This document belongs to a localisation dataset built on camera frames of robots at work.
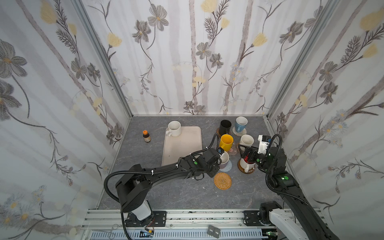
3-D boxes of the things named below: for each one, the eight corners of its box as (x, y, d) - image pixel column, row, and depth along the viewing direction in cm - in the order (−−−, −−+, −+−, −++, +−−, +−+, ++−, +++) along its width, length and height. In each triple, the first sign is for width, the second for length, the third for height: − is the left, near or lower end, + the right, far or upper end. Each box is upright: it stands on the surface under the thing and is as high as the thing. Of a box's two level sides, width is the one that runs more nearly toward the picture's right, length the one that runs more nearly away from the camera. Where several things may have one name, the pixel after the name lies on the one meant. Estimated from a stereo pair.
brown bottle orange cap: (145, 142, 106) (141, 134, 99) (146, 138, 109) (142, 130, 101) (150, 142, 106) (147, 134, 99) (151, 138, 109) (148, 130, 101)
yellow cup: (220, 153, 101) (222, 145, 93) (218, 142, 106) (220, 134, 99) (231, 153, 101) (234, 145, 93) (229, 142, 107) (232, 134, 99)
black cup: (219, 138, 109) (221, 129, 101) (218, 128, 115) (220, 119, 107) (229, 138, 109) (232, 129, 101) (227, 129, 115) (230, 119, 107)
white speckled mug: (167, 139, 107) (165, 132, 100) (168, 127, 114) (167, 120, 107) (180, 139, 107) (179, 132, 100) (181, 127, 114) (180, 120, 107)
